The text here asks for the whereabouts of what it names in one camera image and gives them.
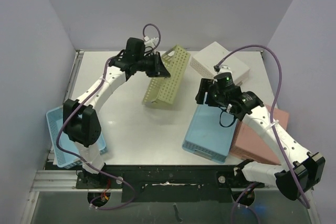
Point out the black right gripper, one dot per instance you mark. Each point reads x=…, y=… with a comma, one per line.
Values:
x=206, y=94

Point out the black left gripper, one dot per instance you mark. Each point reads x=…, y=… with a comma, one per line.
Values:
x=158, y=70

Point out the pink perforated plastic basket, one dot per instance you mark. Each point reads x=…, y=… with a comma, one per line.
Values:
x=254, y=137

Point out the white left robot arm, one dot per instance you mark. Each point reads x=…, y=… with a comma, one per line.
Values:
x=80, y=116

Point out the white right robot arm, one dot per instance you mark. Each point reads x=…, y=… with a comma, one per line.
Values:
x=299, y=169

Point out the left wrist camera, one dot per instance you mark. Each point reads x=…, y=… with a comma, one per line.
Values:
x=151, y=42

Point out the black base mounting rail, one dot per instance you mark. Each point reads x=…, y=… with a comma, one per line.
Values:
x=169, y=183

